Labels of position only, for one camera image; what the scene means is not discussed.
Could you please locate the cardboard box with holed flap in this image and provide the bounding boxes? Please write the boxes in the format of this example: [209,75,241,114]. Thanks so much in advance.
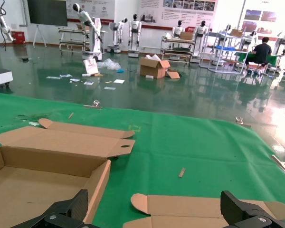
[0,118,136,228]

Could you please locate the wall poster board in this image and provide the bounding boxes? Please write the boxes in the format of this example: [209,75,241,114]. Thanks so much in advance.
[137,0,219,27]

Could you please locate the seated person black shirt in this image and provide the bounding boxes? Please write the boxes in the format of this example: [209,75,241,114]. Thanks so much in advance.
[245,37,273,77]

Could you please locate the green table cloth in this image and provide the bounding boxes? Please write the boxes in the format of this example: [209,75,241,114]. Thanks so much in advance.
[0,92,285,228]

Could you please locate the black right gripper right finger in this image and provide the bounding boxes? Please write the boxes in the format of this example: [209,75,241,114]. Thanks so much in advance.
[220,190,285,228]

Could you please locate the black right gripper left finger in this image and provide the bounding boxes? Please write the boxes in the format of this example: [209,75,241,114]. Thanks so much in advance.
[11,189,94,228]

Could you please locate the silver binder clip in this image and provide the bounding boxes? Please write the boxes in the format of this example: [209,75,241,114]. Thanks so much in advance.
[270,154,285,175]
[83,100,103,110]
[235,116,252,129]

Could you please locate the white wall display panel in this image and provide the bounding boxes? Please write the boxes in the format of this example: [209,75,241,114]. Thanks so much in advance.
[66,0,115,22]

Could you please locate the white metal workbench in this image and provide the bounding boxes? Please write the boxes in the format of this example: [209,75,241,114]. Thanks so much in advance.
[58,23,91,52]

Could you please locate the white pink paper bag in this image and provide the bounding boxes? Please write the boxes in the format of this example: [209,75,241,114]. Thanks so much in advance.
[82,58,99,76]

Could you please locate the clear plastic wrap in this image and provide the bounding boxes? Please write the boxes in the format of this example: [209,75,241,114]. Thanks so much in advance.
[96,58,122,71]

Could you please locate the leaning white humanoid robot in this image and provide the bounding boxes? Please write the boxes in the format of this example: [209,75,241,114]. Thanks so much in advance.
[73,3,103,61]

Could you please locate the cardboard box full of cables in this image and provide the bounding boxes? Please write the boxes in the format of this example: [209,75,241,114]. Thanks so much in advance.
[122,193,285,228]

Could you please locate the white easel stand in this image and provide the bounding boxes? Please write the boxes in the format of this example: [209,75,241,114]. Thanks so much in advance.
[32,23,48,48]

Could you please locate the green covered table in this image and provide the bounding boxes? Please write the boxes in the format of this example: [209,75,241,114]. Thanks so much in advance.
[234,51,284,72]

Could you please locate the white frame rack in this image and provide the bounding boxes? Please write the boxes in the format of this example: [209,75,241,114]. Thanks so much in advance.
[199,29,250,75]

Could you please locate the metal shelf rack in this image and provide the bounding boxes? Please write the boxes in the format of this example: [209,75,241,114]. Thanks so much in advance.
[160,33,196,64]

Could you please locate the red box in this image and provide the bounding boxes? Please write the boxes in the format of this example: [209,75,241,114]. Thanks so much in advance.
[11,30,26,45]

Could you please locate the large open cardboard carton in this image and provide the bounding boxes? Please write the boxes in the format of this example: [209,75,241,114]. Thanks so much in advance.
[139,54,181,80]

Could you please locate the black wall screen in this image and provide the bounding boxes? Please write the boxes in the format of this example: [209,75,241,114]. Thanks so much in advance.
[27,0,68,27]

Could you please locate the white wheeled cabinet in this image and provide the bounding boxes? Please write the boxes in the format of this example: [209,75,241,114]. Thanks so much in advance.
[0,57,13,90]

